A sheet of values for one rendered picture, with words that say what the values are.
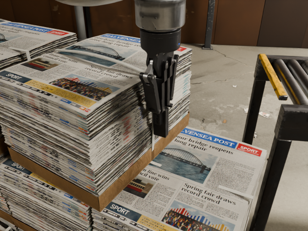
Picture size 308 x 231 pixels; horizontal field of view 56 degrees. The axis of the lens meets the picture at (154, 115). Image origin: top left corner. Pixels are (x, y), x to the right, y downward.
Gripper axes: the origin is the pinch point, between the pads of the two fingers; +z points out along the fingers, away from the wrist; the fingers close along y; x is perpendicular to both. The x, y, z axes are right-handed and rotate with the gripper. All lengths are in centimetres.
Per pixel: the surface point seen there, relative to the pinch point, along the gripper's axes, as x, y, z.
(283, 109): 22, -49, 17
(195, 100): -54, -179, 94
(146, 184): -0.2, 7.0, 12.8
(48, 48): -36.4, -6.0, -9.5
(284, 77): 19, -77, 17
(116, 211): -1.9, 16.2, 12.6
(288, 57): 18, -100, 16
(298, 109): 27, -50, 16
